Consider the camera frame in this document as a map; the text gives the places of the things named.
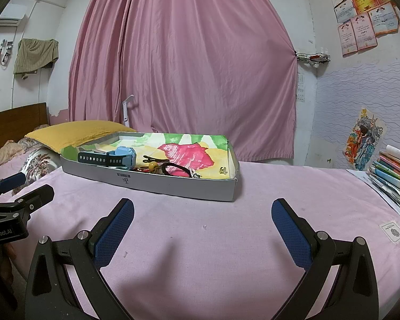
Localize olive cloth on wall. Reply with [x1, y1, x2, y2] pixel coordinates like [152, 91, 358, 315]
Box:
[13, 38, 59, 76]

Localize grey box with painted lining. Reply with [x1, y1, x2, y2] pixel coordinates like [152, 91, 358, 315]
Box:
[59, 131, 240, 203]

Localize yellow pillow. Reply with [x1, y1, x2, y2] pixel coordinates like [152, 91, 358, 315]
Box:
[24, 120, 138, 155]

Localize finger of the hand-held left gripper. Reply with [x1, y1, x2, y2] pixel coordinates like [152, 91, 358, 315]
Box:
[0, 172, 27, 205]
[0, 183, 55, 222]

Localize black hair tie yellow bead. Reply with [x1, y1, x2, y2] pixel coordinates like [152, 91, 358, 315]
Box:
[133, 161, 161, 174]

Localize blue smart watch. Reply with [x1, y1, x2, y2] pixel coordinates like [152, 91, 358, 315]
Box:
[77, 146, 137, 169]

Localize loose white papers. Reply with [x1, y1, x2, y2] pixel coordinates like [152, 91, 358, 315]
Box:
[346, 169, 400, 229]

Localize floral pillow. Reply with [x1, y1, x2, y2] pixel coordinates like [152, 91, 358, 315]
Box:
[12, 146, 63, 196]

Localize white square sheet label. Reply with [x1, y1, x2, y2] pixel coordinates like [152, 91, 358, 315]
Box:
[379, 221, 400, 243]

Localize white folding lamp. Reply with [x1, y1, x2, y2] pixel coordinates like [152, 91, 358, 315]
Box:
[122, 95, 135, 125]

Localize pink bed sheet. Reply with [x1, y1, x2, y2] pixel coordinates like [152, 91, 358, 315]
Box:
[0, 160, 400, 320]

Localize black cord bracelet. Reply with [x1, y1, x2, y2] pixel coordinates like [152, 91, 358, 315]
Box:
[159, 162, 202, 178]

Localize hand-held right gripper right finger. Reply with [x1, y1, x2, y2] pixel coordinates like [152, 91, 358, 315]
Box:
[271, 198, 379, 320]

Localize group of wall certificates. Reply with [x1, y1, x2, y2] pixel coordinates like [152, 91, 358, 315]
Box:
[329, 0, 400, 58]

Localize wire wall basket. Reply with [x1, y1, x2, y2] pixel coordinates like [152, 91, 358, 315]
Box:
[295, 51, 331, 65]

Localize colourful wall sticker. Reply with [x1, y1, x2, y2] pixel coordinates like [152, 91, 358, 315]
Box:
[343, 107, 387, 173]

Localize pink curtain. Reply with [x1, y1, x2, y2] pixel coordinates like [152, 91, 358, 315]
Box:
[68, 0, 299, 166]

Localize wooden headboard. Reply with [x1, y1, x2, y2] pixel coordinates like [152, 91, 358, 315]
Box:
[0, 102, 49, 153]

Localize stack of books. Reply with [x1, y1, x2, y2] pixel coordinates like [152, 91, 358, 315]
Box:
[367, 145, 400, 208]

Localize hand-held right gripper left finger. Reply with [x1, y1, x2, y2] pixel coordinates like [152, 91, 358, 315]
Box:
[24, 198, 136, 320]

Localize peach blanket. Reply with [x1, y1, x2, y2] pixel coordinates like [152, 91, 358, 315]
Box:
[0, 138, 31, 174]

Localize white air conditioner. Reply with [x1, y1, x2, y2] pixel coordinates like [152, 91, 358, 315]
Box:
[0, 14, 26, 28]

